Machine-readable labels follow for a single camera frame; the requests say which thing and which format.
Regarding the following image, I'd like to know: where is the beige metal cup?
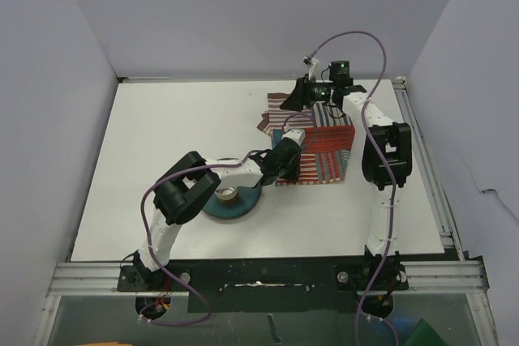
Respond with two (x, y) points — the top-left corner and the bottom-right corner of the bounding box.
(215, 187), (238, 203)

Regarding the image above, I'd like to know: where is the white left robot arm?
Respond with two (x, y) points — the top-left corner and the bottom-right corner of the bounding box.
(133, 129), (305, 290)

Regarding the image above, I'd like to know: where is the patchwork striped cloth placemat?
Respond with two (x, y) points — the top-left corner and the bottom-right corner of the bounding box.
(257, 92), (355, 186)

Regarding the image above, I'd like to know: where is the blue object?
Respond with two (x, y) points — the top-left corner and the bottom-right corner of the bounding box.
(392, 312), (414, 334)

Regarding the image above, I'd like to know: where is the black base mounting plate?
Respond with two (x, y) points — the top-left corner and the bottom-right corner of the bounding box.
(117, 255), (409, 314)

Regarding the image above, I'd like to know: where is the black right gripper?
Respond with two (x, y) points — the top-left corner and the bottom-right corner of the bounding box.
(279, 75), (334, 112)

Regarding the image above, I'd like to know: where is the blue ceramic plate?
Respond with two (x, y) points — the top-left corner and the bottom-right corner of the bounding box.
(201, 157), (263, 220)

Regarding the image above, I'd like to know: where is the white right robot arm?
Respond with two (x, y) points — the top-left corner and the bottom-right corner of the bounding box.
(281, 59), (413, 258)

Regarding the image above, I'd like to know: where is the green object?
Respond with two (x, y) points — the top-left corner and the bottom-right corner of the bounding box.
(404, 319), (448, 346)

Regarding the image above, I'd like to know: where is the right side aluminium rail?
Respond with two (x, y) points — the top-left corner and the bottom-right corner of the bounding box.
(392, 76), (489, 293)

